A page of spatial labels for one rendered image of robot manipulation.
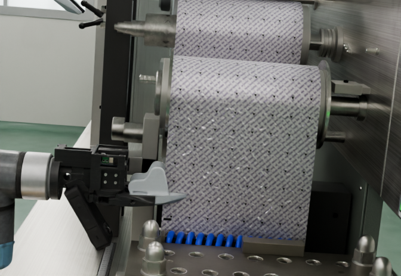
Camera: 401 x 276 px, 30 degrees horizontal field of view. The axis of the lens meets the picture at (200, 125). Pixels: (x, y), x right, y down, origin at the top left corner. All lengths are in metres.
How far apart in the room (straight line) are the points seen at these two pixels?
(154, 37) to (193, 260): 0.50
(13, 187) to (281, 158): 0.42
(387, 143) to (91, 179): 0.45
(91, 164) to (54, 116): 5.77
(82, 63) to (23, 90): 0.59
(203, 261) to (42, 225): 0.60
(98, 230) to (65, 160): 0.12
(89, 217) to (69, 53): 5.66
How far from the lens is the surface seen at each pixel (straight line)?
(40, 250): 1.50
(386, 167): 1.12
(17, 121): 7.00
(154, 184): 1.18
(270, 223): 1.22
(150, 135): 1.25
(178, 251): 1.15
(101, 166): 1.16
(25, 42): 6.88
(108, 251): 1.50
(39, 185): 1.18
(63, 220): 1.67
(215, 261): 1.12
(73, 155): 1.18
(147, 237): 1.14
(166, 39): 1.45
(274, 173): 1.20
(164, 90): 1.17
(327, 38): 1.47
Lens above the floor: 1.43
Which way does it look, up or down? 11 degrees down
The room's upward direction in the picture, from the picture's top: 5 degrees clockwise
